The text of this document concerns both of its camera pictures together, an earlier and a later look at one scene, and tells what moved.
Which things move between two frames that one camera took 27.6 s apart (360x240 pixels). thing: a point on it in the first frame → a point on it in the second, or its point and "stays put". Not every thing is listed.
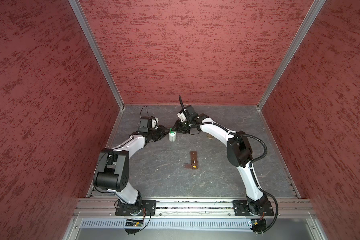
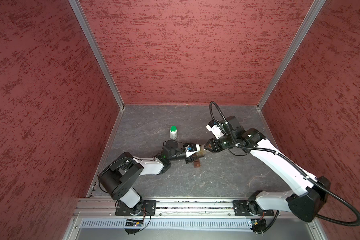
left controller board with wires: x=132 y=222 stays put
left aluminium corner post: x=89 y=30 stays put
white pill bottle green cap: x=172 y=135 stays put
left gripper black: x=162 y=132 → x=191 y=159
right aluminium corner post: x=314 y=11 stays put
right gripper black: x=179 y=127 → x=213 y=143
